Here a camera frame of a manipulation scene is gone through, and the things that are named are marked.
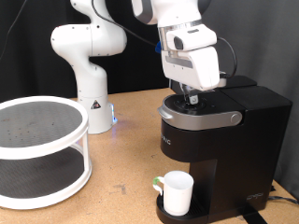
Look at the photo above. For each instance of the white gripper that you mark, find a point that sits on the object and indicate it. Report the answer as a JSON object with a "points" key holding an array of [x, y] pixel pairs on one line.
{"points": [[193, 62]]}

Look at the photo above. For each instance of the black Keurig coffee machine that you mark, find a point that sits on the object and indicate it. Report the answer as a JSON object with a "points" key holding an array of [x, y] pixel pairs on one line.
{"points": [[243, 149]]}

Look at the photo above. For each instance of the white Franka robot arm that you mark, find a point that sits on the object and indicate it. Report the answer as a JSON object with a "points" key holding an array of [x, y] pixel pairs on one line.
{"points": [[90, 77]]}

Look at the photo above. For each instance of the grey partition panel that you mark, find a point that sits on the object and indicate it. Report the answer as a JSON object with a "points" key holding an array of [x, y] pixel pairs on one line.
{"points": [[264, 37]]}

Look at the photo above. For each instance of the black tape strip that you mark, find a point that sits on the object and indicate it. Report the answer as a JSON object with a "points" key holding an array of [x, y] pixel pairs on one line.
{"points": [[252, 216]]}

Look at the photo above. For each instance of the black curtain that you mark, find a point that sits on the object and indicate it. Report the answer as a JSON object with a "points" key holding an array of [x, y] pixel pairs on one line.
{"points": [[31, 62]]}

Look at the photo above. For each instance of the white two-tier turntable shelf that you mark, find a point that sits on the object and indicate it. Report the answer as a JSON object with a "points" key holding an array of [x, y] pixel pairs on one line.
{"points": [[31, 149]]}

